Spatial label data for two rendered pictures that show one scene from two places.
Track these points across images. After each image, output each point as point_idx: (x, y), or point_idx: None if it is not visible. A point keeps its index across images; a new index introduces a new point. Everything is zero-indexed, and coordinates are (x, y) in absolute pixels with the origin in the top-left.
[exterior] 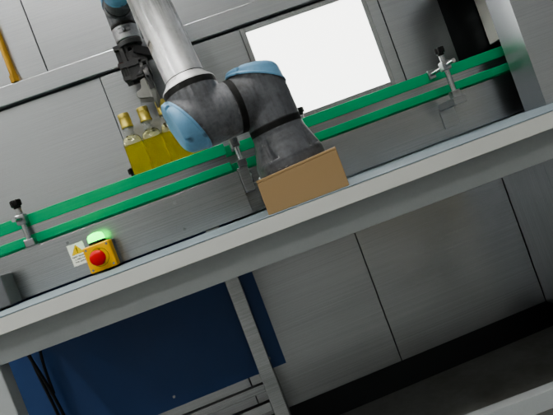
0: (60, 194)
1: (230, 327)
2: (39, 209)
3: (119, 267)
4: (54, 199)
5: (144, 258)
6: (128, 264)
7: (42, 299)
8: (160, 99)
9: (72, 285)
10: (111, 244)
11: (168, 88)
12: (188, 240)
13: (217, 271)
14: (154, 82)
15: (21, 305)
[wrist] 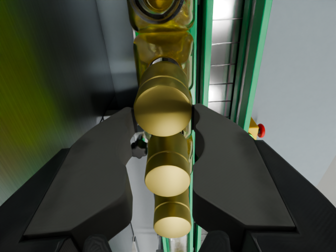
0: (111, 243)
1: None
2: (119, 251)
3: (275, 106)
4: (113, 244)
5: (287, 84)
6: (301, 94)
7: (322, 142)
8: (126, 119)
9: (268, 140)
10: (251, 124)
11: None
12: (284, 40)
13: None
14: (97, 200)
15: (294, 159)
